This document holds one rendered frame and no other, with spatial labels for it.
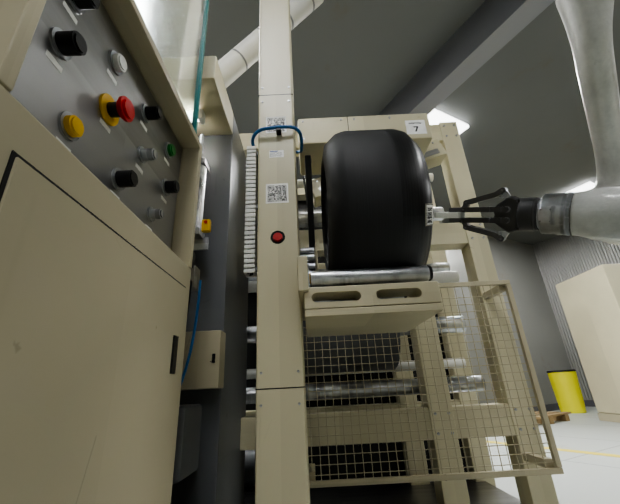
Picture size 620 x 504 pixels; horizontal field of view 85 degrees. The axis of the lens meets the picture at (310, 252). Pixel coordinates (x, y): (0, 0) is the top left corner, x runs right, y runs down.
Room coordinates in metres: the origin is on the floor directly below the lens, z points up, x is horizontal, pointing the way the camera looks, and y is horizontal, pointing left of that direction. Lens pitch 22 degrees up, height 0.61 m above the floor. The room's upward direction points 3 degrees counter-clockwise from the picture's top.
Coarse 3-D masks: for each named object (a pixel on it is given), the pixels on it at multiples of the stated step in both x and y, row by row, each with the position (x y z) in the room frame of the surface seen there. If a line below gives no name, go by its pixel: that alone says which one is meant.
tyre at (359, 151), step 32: (352, 160) 0.77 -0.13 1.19; (384, 160) 0.77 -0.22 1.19; (416, 160) 0.78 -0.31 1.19; (352, 192) 0.78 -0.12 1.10; (384, 192) 0.78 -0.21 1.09; (416, 192) 0.79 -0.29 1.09; (352, 224) 0.82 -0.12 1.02; (384, 224) 0.82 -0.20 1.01; (416, 224) 0.82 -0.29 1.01; (352, 256) 0.88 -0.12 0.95; (384, 256) 0.88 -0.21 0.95; (416, 256) 0.89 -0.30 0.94
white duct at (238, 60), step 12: (300, 0) 1.24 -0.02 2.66; (312, 0) 1.27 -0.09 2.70; (300, 12) 1.27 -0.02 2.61; (252, 36) 1.24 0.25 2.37; (240, 48) 1.24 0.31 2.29; (252, 48) 1.26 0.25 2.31; (228, 60) 1.24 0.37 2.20; (240, 60) 1.26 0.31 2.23; (252, 60) 1.30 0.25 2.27; (228, 72) 1.26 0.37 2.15; (240, 72) 1.30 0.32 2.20; (228, 84) 1.31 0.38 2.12
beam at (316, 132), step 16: (304, 128) 1.22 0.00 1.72; (320, 128) 1.23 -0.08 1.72; (336, 128) 1.23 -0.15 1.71; (352, 128) 1.23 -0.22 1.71; (368, 128) 1.23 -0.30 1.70; (384, 128) 1.23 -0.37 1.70; (400, 128) 1.23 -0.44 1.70; (304, 144) 1.23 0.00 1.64; (320, 144) 1.24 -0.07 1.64; (320, 160) 1.35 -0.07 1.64
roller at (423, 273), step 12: (312, 276) 0.89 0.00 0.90; (324, 276) 0.89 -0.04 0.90; (336, 276) 0.89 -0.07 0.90; (348, 276) 0.89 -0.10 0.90; (360, 276) 0.89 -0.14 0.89; (372, 276) 0.89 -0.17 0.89; (384, 276) 0.89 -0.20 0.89; (396, 276) 0.89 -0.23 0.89; (408, 276) 0.89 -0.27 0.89; (420, 276) 0.89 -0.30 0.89; (432, 276) 0.90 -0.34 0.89
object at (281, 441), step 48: (288, 0) 0.97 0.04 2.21; (288, 48) 0.96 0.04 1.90; (288, 96) 0.96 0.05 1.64; (288, 144) 0.96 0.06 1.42; (288, 192) 0.96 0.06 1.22; (288, 240) 0.96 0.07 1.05; (288, 288) 0.96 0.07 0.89; (288, 336) 0.96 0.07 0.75; (288, 384) 0.96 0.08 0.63; (288, 432) 0.96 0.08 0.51; (288, 480) 0.96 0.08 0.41
